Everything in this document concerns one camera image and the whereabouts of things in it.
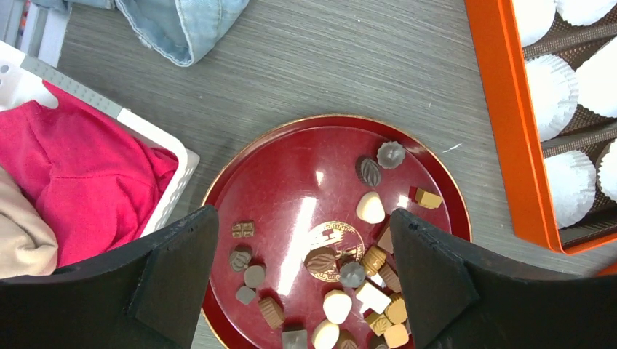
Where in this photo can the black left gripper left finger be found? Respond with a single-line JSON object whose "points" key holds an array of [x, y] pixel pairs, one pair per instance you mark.
{"points": [[145, 294]]}

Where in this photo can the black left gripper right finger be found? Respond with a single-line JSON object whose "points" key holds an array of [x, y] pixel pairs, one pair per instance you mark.
{"points": [[461, 295]]}

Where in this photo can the caramel block chocolate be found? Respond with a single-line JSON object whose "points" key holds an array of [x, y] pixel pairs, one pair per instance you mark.
{"points": [[425, 198]]}

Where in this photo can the caramel fluted chocolate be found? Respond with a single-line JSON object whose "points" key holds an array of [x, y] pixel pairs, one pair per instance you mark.
{"points": [[396, 310]]}

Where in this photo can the caramel rounded square chocolate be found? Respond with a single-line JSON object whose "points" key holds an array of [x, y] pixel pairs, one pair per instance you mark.
{"points": [[396, 336]]}

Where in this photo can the caramel leaf square chocolate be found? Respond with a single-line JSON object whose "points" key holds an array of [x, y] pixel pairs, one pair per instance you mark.
{"points": [[378, 323]]}

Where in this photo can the white rectangular chocolate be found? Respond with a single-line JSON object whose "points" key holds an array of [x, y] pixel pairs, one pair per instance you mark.
{"points": [[372, 298]]}

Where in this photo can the milk brown bar chocolate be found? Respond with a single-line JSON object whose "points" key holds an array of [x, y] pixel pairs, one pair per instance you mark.
{"points": [[384, 240]]}

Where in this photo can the caramel barrel chocolate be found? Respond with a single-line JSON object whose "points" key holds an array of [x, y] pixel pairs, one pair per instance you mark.
{"points": [[373, 260]]}

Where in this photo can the small grey square chocolate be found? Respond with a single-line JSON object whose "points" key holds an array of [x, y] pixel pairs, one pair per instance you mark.
{"points": [[245, 295]]}

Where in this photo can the dark crown chocolate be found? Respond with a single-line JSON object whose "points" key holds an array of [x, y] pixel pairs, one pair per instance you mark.
{"points": [[240, 258]]}

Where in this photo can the dark round chocolate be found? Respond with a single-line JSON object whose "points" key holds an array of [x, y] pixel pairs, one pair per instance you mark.
{"points": [[254, 276]]}

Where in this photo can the grey flower chocolate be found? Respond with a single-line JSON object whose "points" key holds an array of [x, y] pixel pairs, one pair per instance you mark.
{"points": [[352, 274], [390, 155]]}

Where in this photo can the gold square grid chocolate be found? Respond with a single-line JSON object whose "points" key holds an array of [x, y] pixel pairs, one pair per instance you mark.
{"points": [[243, 229]]}

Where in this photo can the small brown leaf chocolate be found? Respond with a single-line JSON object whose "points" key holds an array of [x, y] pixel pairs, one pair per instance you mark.
{"points": [[346, 340]]}

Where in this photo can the white rounded chocolate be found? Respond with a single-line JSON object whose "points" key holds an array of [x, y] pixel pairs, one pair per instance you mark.
{"points": [[337, 306]]}

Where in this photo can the brown ridged chocolate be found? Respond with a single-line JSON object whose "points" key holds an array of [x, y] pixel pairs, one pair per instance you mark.
{"points": [[272, 312]]}

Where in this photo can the white heart chocolate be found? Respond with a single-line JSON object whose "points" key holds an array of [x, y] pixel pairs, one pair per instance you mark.
{"points": [[370, 208]]}

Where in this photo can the white oval chocolate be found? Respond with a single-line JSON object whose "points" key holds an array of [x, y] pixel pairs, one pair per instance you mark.
{"points": [[325, 335]]}

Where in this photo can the dark square pyramid chocolate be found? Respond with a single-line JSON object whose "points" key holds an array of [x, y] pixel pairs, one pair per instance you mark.
{"points": [[295, 339]]}

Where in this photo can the dark leaf chocolate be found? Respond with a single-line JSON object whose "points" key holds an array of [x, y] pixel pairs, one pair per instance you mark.
{"points": [[368, 171]]}

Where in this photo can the orange chocolate box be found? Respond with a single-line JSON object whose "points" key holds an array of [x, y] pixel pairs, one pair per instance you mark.
{"points": [[501, 60]]}

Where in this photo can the pink cloth in basket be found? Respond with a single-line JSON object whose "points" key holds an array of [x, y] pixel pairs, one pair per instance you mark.
{"points": [[95, 185]]}

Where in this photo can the beige cloth in basket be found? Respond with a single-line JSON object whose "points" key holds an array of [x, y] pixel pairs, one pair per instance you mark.
{"points": [[28, 244]]}

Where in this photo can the orange box lid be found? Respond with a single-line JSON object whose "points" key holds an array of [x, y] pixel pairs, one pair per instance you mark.
{"points": [[609, 270]]}

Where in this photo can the round red plate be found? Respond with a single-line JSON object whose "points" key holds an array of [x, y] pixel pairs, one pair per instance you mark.
{"points": [[298, 184]]}

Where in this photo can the white paper cup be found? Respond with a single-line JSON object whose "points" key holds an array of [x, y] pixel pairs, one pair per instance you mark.
{"points": [[583, 12], [534, 18], [554, 94], [597, 81], [571, 177], [606, 170]]}

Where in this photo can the white plastic basket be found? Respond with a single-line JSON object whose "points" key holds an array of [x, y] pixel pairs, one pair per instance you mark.
{"points": [[24, 78]]}

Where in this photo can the light blue denim cloth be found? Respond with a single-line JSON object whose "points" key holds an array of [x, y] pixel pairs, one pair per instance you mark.
{"points": [[183, 31]]}

